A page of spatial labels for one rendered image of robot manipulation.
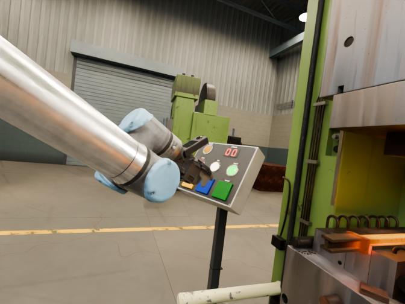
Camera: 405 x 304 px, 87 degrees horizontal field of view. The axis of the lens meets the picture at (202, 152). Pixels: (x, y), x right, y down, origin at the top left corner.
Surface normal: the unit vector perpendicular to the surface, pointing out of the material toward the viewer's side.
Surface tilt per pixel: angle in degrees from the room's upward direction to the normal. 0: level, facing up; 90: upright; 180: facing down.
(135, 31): 90
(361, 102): 90
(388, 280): 90
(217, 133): 90
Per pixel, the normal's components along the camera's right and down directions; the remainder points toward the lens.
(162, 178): 0.79, 0.15
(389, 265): -0.94, -0.11
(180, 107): 0.24, 0.06
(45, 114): 0.59, 0.35
